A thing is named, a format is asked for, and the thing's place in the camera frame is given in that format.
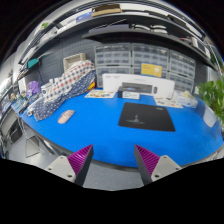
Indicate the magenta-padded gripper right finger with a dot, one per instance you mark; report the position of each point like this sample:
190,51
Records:
163,166

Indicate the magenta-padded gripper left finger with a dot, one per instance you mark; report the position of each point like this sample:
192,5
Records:
63,166

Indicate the pink computer mouse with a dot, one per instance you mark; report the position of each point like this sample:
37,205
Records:
65,116

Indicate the black mouse pad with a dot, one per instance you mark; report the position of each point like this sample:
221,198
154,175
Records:
146,116

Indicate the colourful sticker sheet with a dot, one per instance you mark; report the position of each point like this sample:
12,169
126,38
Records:
100,94
166,102

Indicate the white blue tissue box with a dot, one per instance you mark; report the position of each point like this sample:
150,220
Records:
186,100

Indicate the dark box with white label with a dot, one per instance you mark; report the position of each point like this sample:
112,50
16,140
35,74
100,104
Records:
128,94

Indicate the white keyboard box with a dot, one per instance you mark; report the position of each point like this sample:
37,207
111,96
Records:
163,85

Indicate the purple bag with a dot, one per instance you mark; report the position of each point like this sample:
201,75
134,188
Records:
34,87

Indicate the green leafy plant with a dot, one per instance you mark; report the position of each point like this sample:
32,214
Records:
213,96

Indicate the red blue checkered cloth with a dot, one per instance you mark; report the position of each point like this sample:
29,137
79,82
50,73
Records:
71,78

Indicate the yellow card with blue edge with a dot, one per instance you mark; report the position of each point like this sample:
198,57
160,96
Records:
151,70

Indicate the white woven basket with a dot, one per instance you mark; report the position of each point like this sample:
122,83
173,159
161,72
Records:
73,60

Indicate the teal box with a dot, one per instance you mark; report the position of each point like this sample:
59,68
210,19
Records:
33,63

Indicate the grey wall shelf unit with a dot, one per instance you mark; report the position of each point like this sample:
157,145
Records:
110,33

